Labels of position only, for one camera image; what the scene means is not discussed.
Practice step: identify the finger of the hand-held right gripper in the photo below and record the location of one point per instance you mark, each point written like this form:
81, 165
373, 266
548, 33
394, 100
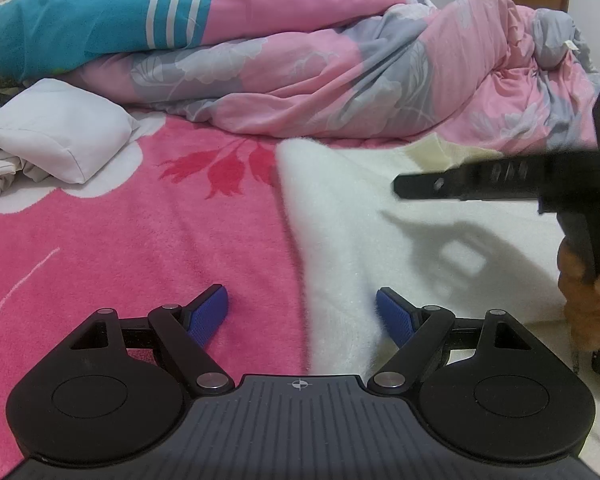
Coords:
425, 186

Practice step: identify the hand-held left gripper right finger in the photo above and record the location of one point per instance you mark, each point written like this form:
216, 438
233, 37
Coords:
395, 312

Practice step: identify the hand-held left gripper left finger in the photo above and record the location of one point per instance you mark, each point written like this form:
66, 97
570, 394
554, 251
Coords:
210, 312

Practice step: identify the white fluffy sweater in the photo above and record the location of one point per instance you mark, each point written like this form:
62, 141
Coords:
380, 240

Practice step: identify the person's right hand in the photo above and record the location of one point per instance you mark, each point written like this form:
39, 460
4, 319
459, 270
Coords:
585, 320

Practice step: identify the pink floral bed sheet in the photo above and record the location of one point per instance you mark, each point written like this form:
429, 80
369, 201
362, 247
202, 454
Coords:
105, 240

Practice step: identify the pink grey floral quilt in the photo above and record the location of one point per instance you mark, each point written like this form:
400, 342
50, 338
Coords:
330, 85

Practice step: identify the folded white cloth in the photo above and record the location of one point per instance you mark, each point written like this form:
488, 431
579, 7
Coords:
55, 125

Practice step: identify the blue pink striped quilt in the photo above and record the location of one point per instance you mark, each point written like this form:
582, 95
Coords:
55, 25

